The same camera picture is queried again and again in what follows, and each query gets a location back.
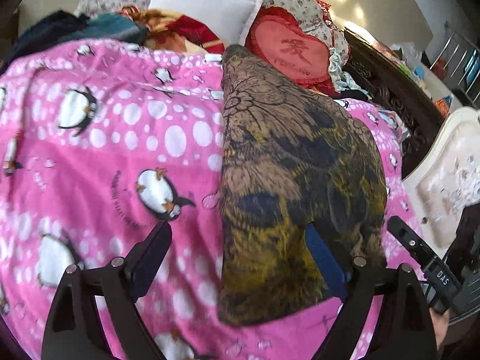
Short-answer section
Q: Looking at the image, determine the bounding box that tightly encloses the dark floral patterned garment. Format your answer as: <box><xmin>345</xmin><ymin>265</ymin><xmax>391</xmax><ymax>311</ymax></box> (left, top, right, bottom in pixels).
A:
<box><xmin>217</xmin><ymin>45</ymin><xmax>387</xmax><ymax>327</ymax></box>

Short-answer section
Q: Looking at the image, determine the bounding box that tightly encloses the navy blue folded clothing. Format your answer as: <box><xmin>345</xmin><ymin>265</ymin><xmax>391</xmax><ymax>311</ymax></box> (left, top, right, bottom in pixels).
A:
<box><xmin>4</xmin><ymin>10</ymin><xmax>89</xmax><ymax>63</ymax></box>

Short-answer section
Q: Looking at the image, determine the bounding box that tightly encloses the teal folded clothing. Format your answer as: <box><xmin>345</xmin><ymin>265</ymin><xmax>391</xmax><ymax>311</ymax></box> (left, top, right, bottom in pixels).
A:
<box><xmin>58</xmin><ymin>13</ymin><xmax>148</xmax><ymax>45</ymax></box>

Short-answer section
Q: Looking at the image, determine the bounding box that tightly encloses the person hand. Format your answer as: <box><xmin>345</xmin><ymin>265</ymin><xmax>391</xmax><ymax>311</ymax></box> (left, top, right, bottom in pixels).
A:
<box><xmin>429</xmin><ymin>308</ymin><xmax>450</xmax><ymax>350</ymax></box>

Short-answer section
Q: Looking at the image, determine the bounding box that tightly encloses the white ornate chair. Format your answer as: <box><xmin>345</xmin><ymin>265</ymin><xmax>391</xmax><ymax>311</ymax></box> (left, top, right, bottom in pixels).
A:
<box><xmin>403</xmin><ymin>106</ymin><xmax>480</xmax><ymax>257</ymax></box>

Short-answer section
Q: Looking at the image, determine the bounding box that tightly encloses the dark carved wooden headboard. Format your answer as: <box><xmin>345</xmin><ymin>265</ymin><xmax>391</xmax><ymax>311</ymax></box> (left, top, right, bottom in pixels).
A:
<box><xmin>344</xmin><ymin>29</ymin><xmax>443</xmax><ymax>177</ymax></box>

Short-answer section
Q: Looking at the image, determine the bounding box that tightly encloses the pink penguin blanket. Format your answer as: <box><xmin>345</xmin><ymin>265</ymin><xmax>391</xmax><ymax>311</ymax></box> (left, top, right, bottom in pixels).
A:
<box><xmin>1</xmin><ymin>39</ymin><xmax>420</xmax><ymax>359</ymax></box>

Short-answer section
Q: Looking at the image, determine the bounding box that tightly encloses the red heart cushion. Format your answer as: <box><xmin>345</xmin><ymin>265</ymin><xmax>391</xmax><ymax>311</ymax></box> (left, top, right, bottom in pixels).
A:
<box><xmin>245</xmin><ymin>7</ymin><xmax>337</xmax><ymax>95</ymax></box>

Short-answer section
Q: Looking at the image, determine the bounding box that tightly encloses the white square pillow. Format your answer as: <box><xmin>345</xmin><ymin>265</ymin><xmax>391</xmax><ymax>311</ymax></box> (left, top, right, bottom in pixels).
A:
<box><xmin>149</xmin><ymin>0</ymin><xmax>263</xmax><ymax>46</ymax></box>

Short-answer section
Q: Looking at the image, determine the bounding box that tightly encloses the orange red floral blanket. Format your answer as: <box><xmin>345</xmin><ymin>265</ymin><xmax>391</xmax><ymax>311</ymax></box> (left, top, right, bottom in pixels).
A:
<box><xmin>118</xmin><ymin>6</ymin><xmax>226</xmax><ymax>54</ymax></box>

